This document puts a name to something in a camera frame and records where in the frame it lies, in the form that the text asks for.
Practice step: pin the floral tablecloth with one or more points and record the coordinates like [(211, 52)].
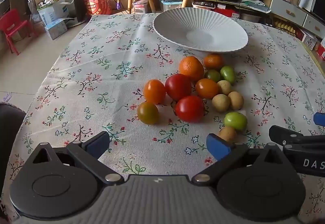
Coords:
[(101, 61)]

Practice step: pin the red plastic chair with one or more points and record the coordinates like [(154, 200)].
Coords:
[(11, 25)]

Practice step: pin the clear storage box dark lid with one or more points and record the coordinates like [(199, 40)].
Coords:
[(203, 4)]

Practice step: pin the egg carton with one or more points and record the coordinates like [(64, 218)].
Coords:
[(285, 27)]

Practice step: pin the tan longan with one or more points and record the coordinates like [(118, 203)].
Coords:
[(220, 102), (236, 100), (224, 87), (227, 134)]

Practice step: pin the clear storage box pink contents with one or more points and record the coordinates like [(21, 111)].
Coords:
[(141, 6)]

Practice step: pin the red tomato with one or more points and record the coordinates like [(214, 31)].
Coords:
[(177, 86), (190, 108)]

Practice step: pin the lilac cloth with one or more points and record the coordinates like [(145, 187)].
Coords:
[(6, 97)]

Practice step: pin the green jujube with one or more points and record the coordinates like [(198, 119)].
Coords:
[(235, 120), (227, 74)]

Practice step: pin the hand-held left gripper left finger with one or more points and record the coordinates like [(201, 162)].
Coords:
[(97, 144)]

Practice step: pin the black screen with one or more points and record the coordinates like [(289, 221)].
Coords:
[(319, 8)]

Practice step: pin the pile of papers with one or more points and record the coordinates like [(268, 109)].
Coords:
[(254, 3)]

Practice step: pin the long low cabinet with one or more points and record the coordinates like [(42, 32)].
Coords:
[(289, 11)]

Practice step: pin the large mandarin orange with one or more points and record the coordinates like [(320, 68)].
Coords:
[(191, 67)]

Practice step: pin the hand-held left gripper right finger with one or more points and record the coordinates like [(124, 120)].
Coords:
[(217, 146)]

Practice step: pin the orange tomato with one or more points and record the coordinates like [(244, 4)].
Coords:
[(207, 88), (154, 91)]

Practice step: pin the small mandarin orange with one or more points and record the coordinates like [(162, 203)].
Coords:
[(213, 61)]

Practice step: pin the red box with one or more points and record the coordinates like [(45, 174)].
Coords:
[(228, 13)]

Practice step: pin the green-orange tomato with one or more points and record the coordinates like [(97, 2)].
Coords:
[(212, 76), (148, 113)]

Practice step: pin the blue and white carton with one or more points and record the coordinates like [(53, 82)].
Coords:
[(55, 29)]

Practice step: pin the clear storage box blue lid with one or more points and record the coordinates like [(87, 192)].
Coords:
[(171, 5)]

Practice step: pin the white cardboard box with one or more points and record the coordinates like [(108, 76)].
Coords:
[(54, 11)]

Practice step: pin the white ribbed plate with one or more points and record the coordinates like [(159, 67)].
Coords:
[(177, 23)]

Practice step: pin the red printed bucket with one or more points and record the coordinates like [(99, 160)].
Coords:
[(97, 3)]

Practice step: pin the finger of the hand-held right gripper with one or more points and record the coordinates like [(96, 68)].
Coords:
[(292, 136), (320, 119)]

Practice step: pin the white patterned box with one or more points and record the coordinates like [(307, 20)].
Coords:
[(308, 42)]

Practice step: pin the black appliance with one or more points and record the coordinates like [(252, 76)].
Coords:
[(79, 5)]

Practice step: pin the dark rounded object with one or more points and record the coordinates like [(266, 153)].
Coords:
[(10, 137)]

